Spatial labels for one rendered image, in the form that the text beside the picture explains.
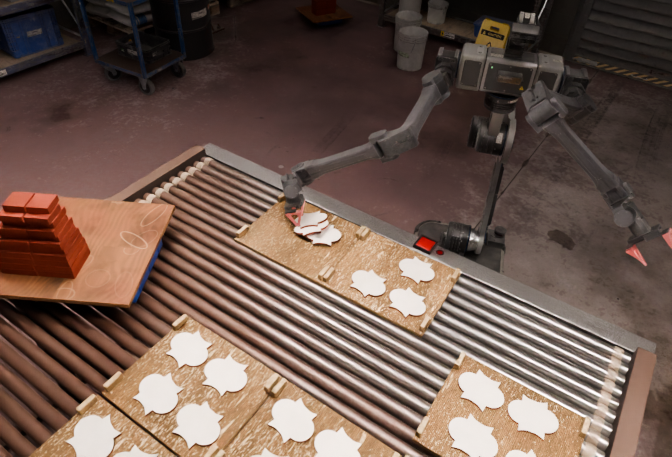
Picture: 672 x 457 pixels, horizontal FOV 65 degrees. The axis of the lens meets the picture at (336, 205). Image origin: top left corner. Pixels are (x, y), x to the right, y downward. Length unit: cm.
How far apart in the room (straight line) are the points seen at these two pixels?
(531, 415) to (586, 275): 202
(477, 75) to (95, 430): 182
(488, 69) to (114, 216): 157
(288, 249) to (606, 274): 228
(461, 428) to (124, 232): 133
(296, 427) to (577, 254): 259
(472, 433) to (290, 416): 52
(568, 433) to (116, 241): 160
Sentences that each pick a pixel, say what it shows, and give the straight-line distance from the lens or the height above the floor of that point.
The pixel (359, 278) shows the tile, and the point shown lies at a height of 95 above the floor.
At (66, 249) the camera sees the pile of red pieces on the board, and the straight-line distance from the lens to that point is 193.
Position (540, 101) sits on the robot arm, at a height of 160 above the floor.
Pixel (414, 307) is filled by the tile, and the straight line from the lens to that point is 191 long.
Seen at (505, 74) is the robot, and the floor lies 149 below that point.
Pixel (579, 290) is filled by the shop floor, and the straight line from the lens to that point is 358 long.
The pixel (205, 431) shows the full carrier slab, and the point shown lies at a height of 95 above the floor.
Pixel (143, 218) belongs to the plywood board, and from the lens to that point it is 215.
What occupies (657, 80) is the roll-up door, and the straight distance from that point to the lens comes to 638.
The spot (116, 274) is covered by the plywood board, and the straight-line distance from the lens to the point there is 196.
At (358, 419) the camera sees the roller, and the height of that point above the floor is 92.
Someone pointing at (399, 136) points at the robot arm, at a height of 142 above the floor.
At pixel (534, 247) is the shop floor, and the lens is 374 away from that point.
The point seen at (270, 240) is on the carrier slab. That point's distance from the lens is 212.
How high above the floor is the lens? 240
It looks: 40 degrees down
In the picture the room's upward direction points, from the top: 3 degrees clockwise
